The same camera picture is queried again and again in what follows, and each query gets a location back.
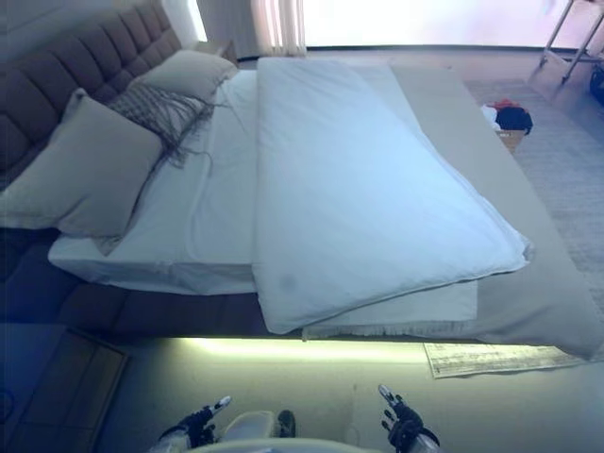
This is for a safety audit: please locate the white sheeted mattress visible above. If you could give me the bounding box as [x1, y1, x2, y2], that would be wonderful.
[47, 70, 265, 296]

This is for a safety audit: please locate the large grey carpet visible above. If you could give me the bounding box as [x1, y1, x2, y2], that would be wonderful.
[464, 77, 604, 303]

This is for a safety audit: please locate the printed paper sheet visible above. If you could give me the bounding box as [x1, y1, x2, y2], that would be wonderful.
[423, 340, 589, 380]

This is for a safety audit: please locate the metal frame stand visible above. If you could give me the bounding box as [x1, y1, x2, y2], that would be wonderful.
[537, 0, 604, 86]

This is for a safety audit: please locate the beige bedspread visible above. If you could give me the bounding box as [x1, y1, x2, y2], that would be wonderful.
[301, 63, 604, 362]

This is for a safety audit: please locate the wooden bedside table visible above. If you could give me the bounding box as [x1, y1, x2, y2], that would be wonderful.
[0, 326, 130, 453]

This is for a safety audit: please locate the wooden box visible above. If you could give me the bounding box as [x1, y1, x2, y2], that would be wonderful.
[495, 128, 529, 153]

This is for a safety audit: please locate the white curtain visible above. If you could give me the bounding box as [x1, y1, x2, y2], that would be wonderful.
[249, 0, 309, 60]

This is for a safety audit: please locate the dark robot foot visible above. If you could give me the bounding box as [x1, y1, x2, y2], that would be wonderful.
[276, 410, 297, 440]

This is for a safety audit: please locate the large beige pillow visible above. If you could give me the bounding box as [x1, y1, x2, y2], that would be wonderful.
[0, 88, 164, 239]

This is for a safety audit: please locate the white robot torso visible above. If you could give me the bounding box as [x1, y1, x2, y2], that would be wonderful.
[191, 410, 378, 453]

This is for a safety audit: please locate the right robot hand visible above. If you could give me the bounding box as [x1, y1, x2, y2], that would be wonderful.
[377, 383, 427, 445]

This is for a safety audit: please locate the folded white duvet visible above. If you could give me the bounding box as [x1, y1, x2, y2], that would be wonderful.
[253, 57, 533, 334]

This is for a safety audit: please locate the grey fringed throw cushion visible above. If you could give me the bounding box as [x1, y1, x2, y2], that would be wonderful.
[106, 78, 232, 170]

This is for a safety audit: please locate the brown tufted headboard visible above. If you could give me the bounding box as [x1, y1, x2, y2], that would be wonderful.
[0, 0, 183, 193]

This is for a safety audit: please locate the wooden nightstand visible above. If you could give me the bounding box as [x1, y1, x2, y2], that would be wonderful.
[195, 39, 239, 62]

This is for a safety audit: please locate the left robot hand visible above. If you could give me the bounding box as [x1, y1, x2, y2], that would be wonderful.
[180, 394, 233, 446]

